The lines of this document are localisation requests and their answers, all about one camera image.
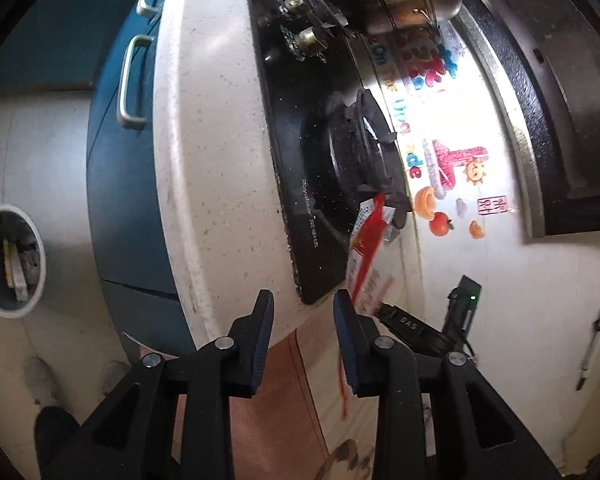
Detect cat printed mat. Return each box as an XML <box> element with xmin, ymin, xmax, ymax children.
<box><xmin>140</xmin><ymin>280</ymin><xmax>431</xmax><ymax>480</ymax></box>

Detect blue kitchen cabinets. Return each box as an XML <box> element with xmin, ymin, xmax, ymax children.
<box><xmin>0</xmin><ymin>0</ymin><xmax>202</xmax><ymax>357</ymax></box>

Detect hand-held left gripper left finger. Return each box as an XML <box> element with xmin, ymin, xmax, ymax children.
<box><xmin>40</xmin><ymin>289</ymin><xmax>276</xmax><ymax>480</ymax></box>

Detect black gas stove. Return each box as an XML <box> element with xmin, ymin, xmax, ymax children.
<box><xmin>242</xmin><ymin>0</ymin><xmax>416</xmax><ymax>306</ymax></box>

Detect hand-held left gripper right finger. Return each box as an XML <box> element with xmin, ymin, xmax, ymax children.
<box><xmin>332</xmin><ymin>289</ymin><xmax>561</xmax><ymax>480</ymax></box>

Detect colourful wall stickers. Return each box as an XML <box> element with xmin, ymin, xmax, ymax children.
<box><xmin>375</xmin><ymin>25</ymin><xmax>509</xmax><ymax>241</ymax></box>

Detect white wall rail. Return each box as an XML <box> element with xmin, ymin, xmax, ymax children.
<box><xmin>575</xmin><ymin>305</ymin><xmax>600</xmax><ymax>392</ymax></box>

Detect white trash bin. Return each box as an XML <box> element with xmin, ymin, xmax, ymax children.
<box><xmin>0</xmin><ymin>204</ymin><xmax>47</xmax><ymax>319</ymax></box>

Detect grey fluffy slipper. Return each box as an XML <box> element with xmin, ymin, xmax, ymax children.
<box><xmin>100</xmin><ymin>361</ymin><xmax>132</xmax><ymax>397</ymax></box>
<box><xmin>24</xmin><ymin>357</ymin><xmax>64</xmax><ymax>407</ymax></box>

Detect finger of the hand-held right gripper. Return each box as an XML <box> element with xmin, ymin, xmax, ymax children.
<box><xmin>374</xmin><ymin>302</ymin><xmax>453</xmax><ymax>359</ymax></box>

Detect black range hood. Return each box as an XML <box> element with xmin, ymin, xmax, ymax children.
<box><xmin>455</xmin><ymin>0</ymin><xmax>600</xmax><ymax>241</ymax></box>

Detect person's dark trousers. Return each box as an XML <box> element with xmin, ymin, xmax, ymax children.
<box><xmin>34</xmin><ymin>406</ymin><xmax>82</xmax><ymax>480</ymax></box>

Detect red and white packet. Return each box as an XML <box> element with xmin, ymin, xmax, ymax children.
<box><xmin>345</xmin><ymin>195</ymin><xmax>399</xmax><ymax>317</ymax></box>

